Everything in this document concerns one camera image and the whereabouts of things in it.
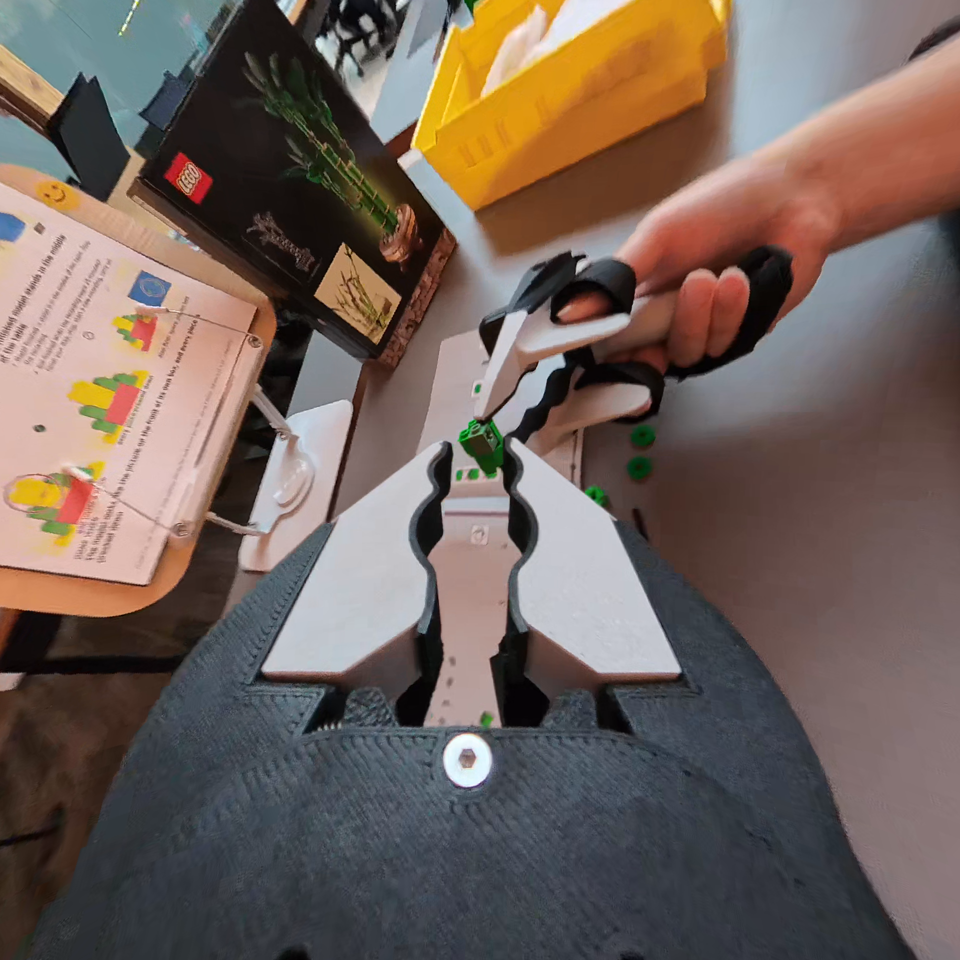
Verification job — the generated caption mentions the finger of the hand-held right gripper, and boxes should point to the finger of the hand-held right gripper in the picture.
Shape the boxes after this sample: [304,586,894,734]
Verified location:
[472,309,573,421]
[504,352,655,445]

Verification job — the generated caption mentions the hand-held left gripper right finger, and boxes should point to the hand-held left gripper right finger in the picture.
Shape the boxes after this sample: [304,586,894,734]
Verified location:
[491,437,684,687]

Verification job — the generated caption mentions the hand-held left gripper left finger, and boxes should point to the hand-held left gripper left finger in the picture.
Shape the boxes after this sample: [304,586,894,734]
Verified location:
[261,441,456,695]

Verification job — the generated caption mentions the green toy brick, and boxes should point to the green toy brick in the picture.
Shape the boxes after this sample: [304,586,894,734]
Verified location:
[459,420,502,475]

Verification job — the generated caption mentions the person's right forearm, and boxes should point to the person's right forearm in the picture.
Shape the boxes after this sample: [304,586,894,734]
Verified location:
[783,36,960,252]

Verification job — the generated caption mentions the grey desk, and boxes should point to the grey desk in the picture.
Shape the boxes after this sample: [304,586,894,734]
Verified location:
[285,0,960,939]

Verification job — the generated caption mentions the person's right hand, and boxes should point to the person's right hand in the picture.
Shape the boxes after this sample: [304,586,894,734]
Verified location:
[553,159,835,370]

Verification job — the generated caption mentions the white stand base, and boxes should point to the white stand base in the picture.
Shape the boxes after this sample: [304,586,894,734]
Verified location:
[238,399,355,573]

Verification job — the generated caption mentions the yellow plastic bin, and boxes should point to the yellow plastic bin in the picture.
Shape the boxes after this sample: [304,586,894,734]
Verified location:
[411,0,732,213]

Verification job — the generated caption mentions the white plastic bags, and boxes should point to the white plastic bags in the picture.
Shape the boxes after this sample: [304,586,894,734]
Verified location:
[480,0,601,95]

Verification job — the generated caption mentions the wooden display board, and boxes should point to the wooden display board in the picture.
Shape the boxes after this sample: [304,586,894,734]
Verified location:
[0,163,279,620]

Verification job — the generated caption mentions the black toy set box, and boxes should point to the black toy set box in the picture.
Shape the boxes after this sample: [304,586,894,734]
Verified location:
[127,0,459,369]

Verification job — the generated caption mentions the printed instruction sheet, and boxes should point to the printed instruction sheet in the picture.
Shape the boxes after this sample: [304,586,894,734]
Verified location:
[0,182,260,588]

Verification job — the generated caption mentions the dark panel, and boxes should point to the dark panel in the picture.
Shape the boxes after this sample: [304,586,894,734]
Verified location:
[48,71,132,204]

